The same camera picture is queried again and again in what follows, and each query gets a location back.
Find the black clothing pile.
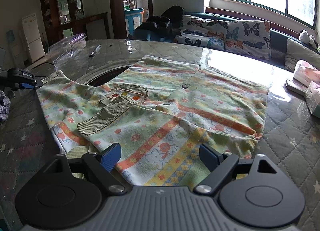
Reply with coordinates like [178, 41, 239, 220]
[134, 6, 184, 41]

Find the person's left hand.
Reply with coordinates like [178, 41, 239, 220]
[0, 90, 12, 124]

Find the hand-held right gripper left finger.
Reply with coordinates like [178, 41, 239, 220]
[50, 143, 125, 194]

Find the teal sofa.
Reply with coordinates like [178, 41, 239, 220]
[130, 12, 320, 71]

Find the round black induction cooktop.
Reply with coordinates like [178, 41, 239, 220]
[86, 64, 137, 87]

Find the large butterfly print pillow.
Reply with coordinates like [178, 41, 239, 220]
[225, 21, 272, 61]

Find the white refrigerator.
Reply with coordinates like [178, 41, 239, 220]
[22, 13, 45, 63]

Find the dark wooden sideboard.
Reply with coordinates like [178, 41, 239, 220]
[59, 13, 110, 43]

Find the black marker pen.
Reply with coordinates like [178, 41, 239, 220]
[89, 44, 102, 58]

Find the wooden display cabinet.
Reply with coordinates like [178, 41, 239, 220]
[40, 0, 87, 46]

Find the patterned green children's garment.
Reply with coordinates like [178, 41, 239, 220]
[36, 55, 269, 188]

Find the white and black plush toy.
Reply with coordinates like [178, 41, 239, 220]
[299, 29, 318, 48]

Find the long butterfly print cushion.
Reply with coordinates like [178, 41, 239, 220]
[174, 29, 225, 51]
[180, 15, 229, 33]

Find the dark wooden door frame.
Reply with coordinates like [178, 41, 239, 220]
[107, 0, 153, 40]

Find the blue cabinet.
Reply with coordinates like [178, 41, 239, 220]
[124, 8, 145, 37]

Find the clear plastic container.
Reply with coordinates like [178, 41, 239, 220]
[47, 33, 87, 67]

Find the grey pillow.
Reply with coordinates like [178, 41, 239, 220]
[284, 38, 320, 72]

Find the flat grey book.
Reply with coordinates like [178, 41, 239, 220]
[284, 79, 309, 96]

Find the pink white tissue pack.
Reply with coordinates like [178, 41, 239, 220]
[293, 61, 320, 89]

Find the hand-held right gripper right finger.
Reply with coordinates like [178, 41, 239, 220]
[194, 143, 278, 195]

